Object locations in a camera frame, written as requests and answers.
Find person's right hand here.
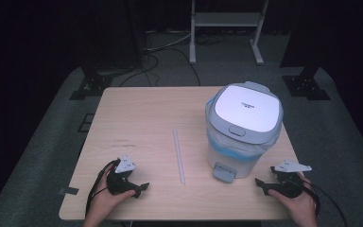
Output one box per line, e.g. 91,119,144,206
267,172,319,227

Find black floor outlet plate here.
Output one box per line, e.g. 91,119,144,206
77,113,95,133

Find person's left hand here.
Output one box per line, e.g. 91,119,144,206
81,163,137,227

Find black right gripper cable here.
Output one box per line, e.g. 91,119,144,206
301,180,350,227

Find grey floor cable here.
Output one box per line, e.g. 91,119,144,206
144,30,192,53

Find black floor cable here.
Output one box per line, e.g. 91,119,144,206
118,46,201,88

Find black stand base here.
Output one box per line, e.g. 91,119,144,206
281,73,332,101
68,65,114,101

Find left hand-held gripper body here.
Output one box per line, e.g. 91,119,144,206
106,153,137,196

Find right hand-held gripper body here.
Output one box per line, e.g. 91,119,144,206
270,158,313,200

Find white metal stand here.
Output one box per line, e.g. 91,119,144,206
188,0,270,66

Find white pedal trash can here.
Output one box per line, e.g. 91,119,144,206
204,80,285,184

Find white straw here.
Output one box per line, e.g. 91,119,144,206
172,128,187,185

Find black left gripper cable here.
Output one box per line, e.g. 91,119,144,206
84,159,121,219

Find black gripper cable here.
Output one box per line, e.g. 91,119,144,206
84,159,121,219
301,180,350,227

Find grey tape strip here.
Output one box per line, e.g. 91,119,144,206
58,186,80,197

